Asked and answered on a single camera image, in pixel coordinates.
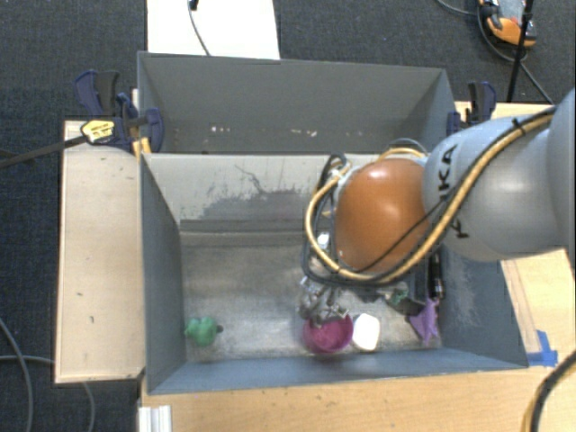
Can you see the grey metal bin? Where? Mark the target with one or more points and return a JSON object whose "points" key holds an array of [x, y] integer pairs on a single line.
{"points": [[252, 286]]}

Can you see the black cylinder on white bracket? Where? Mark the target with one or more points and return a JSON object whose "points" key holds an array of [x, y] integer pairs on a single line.
{"points": [[435, 281]]}

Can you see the green toy animal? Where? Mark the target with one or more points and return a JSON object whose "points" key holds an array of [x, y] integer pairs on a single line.
{"points": [[201, 330]]}

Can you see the purple toy animal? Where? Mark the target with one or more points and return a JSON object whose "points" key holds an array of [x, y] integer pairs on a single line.
{"points": [[427, 323]]}

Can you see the pale wood board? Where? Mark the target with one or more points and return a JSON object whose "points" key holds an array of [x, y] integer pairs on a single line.
{"points": [[101, 263]]}

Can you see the white rounded block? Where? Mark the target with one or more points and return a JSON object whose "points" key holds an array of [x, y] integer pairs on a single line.
{"points": [[366, 332]]}

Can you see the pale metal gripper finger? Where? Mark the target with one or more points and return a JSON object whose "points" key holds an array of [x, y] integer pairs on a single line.
{"points": [[308, 300], [334, 309]]}

